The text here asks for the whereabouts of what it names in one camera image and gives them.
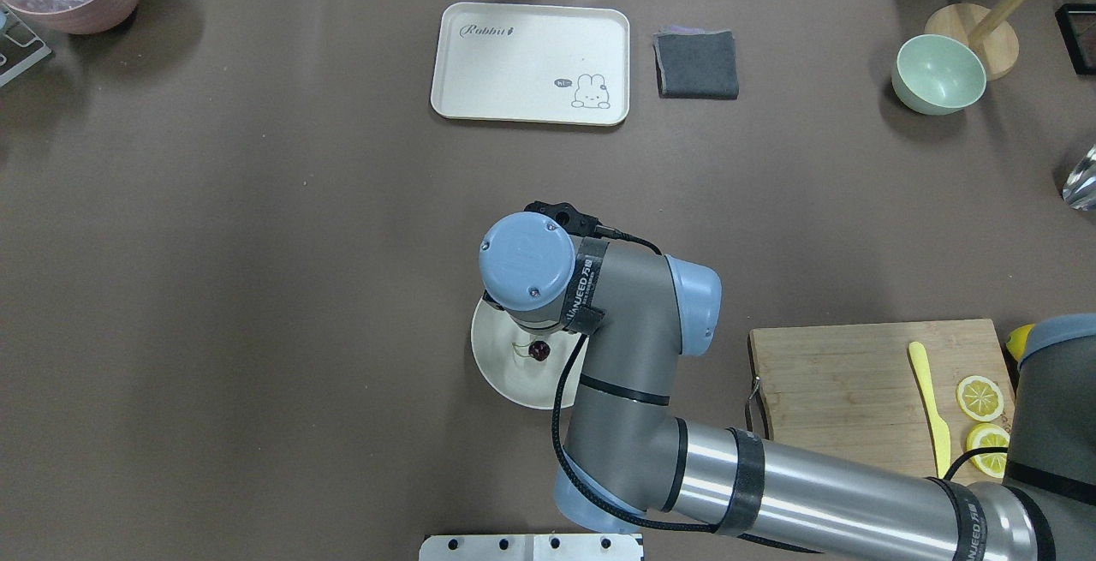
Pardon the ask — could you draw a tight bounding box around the beige round plate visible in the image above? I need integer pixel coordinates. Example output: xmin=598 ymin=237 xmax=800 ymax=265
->
xmin=470 ymin=301 xmax=580 ymax=410

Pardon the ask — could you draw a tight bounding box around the wooden cutting board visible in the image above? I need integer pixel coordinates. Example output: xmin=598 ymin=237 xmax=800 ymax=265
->
xmin=750 ymin=319 xmax=1015 ymax=484

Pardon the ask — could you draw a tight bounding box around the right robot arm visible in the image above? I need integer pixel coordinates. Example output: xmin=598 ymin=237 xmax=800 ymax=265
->
xmin=478 ymin=211 xmax=1093 ymax=560

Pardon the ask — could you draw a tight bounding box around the cream rabbit tray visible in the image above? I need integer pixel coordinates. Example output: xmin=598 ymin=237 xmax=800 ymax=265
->
xmin=430 ymin=2 xmax=631 ymax=127

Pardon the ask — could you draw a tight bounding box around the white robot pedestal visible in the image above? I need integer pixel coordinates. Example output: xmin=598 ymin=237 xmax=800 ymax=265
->
xmin=418 ymin=533 xmax=646 ymax=560

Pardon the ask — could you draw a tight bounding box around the mint green bowl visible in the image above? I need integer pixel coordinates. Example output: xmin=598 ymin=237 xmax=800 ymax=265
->
xmin=890 ymin=34 xmax=989 ymax=116

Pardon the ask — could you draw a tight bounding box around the black framed tray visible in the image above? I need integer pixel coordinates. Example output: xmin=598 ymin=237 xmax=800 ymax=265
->
xmin=1054 ymin=3 xmax=1095 ymax=75

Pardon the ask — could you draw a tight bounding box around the whole yellow lemon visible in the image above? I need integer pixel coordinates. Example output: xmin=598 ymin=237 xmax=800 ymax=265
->
xmin=1004 ymin=324 xmax=1036 ymax=365

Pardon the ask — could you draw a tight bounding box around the steel scoop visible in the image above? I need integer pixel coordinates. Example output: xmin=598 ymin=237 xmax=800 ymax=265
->
xmin=1061 ymin=145 xmax=1096 ymax=211

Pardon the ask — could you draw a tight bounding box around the yellow plastic knife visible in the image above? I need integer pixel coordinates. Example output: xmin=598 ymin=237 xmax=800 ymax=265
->
xmin=907 ymin=340 xmax=952 ymax=479

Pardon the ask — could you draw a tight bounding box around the grey folded cloth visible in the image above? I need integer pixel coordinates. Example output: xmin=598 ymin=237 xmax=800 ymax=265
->
xmin=653 ymin=27 xmax=741 ymax=100

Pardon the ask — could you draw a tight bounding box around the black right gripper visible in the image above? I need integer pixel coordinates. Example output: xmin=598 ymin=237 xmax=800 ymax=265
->
xmin=524 ymin=201 xmax=600 ymax=237

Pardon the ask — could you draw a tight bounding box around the dark red cherry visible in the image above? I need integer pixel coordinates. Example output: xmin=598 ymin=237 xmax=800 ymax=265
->
xmin=510 ymin=340 xmax=551 ymax=362

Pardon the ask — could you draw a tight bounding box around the lemon slice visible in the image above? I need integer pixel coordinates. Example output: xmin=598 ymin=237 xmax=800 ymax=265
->
xmin=955 ymin=375 xmax=1005 ymax=423
xmin=964 ymin=423 xmax=1011 ymax=480

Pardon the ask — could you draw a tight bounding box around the wooden cup tree stand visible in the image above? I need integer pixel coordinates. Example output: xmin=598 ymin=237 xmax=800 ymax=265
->
xmin=924 ymin=0 xmax=1026 ymax=81

